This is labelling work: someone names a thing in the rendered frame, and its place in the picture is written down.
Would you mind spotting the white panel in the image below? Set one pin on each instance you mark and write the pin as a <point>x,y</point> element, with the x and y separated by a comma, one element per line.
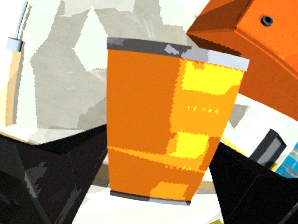
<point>101,208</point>

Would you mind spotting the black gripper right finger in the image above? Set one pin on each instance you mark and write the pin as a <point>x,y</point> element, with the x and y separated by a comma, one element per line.
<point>250,193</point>

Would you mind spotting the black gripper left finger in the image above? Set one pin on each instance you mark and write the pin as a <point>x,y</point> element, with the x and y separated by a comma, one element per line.
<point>57,174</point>

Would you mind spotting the awl with tan wooden handle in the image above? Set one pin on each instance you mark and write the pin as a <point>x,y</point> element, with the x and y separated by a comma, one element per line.
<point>11,61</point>

